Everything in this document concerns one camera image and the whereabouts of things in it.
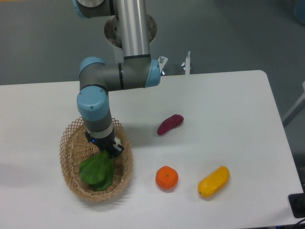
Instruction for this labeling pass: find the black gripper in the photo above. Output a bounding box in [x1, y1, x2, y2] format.
[85, 130, 124, 158]

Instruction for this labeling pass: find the green bok choy vegetable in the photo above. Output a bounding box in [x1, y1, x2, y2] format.
[79, 150, 115, 191]

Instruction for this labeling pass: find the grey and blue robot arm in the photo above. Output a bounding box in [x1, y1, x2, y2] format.
[73, 0, 161, 157]

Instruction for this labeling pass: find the woven wicker basket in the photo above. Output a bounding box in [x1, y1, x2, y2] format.
[60, 117, 133, 202]

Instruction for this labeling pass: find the orange tangerine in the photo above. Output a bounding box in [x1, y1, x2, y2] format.
[155, 166, 179, 190]

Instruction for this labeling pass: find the purple sweet potato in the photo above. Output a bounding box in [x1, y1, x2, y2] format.
[157, 114, 184, 136]

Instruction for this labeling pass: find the yellow mango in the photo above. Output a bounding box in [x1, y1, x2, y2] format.
[197, 166, 230, 198]

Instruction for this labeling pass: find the black device at table edge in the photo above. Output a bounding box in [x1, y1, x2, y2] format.
[288, 193, 305, 219]

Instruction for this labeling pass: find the white table leg at right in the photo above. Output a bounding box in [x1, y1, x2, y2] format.
[282, 82, 305, 128]

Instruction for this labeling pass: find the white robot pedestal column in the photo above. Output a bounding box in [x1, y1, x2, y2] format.
[113, 46, 124, 63]

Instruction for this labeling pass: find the white metal base frame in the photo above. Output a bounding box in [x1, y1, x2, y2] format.
[158, 51, 191, 76]

